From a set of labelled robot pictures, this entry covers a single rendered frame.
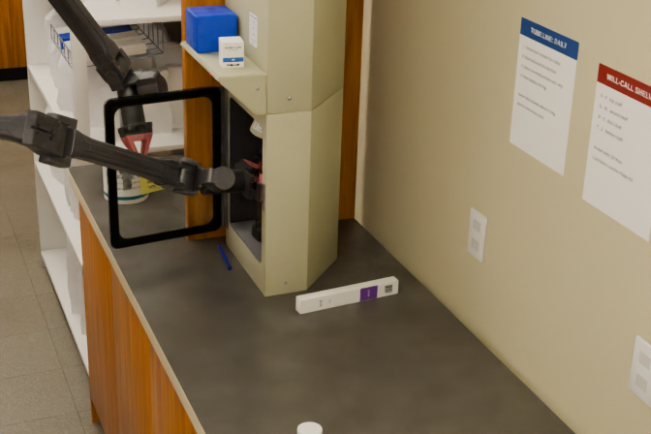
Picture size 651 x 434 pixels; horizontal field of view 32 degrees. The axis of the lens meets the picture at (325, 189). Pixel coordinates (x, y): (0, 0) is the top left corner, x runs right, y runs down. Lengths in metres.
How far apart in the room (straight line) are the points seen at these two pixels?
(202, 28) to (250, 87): 0.22
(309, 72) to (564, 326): 0.81
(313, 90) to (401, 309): 0.57
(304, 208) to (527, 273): 0.58
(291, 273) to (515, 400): 0.67
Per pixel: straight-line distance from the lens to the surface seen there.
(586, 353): 2.34
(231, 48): 2.60
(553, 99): 2.32
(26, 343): 4.55
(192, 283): 2.86
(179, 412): 2.64
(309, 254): 2.79
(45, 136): 2.49
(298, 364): 2.52
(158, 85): 2.87
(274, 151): 2.64
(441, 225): 2.81
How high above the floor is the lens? 2.25
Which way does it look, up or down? 23 degrees down
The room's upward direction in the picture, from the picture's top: 2 degrees clockwise
